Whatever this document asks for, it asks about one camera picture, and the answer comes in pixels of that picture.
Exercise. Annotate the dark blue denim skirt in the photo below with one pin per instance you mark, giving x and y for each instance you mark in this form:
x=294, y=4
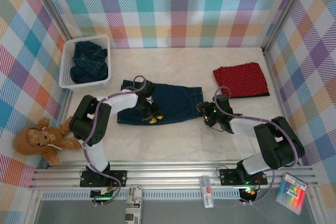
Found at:
x=178, y=103
x=89, y=64

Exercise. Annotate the black skirt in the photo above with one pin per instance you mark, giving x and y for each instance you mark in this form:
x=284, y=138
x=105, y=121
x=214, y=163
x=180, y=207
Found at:
x=252, y=95

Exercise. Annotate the red polka dot skirt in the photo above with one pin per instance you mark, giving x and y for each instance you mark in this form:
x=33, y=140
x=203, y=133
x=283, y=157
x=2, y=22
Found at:
x=241, y=79

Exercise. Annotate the white plastic basket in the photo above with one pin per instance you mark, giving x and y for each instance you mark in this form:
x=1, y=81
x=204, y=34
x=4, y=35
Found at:
x=64, y=74

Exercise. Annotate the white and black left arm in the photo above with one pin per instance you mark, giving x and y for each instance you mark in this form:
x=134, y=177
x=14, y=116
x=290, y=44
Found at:
x=89, y=121

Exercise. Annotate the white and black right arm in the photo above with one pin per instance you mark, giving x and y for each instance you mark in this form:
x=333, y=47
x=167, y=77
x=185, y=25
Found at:
x=278, y=145

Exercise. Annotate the clear plastic box with labels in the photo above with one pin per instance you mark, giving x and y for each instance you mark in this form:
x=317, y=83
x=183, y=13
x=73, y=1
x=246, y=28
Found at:
x=207, y=192

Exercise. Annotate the colourful marker pack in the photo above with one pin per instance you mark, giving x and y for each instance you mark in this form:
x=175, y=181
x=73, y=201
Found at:
x=291, y=193

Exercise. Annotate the brown teddy bear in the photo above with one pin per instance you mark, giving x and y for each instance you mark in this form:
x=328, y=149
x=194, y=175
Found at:
x=39, y=140

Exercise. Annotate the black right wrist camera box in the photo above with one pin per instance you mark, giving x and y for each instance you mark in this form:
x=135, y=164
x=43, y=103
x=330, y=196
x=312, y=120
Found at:
x=223, y=103

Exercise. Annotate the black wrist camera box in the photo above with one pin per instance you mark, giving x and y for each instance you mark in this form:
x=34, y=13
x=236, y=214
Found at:
x=223, y=103
x=149, y=89

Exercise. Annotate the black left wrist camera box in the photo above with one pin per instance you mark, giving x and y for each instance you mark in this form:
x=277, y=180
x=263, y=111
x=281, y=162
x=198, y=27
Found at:
x=149, y=89

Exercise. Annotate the aluminium frame rail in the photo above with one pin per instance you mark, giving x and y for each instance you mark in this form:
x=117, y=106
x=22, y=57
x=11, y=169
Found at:
x=170, y=174

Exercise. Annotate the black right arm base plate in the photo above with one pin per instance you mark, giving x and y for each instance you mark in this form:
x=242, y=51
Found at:
x=227, y=176

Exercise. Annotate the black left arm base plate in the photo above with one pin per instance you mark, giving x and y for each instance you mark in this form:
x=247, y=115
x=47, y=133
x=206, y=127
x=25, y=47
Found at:
x=84, y=179

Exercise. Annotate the aluminium corner post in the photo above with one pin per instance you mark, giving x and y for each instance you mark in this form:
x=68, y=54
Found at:
x=286, y=11
x=52, y=5

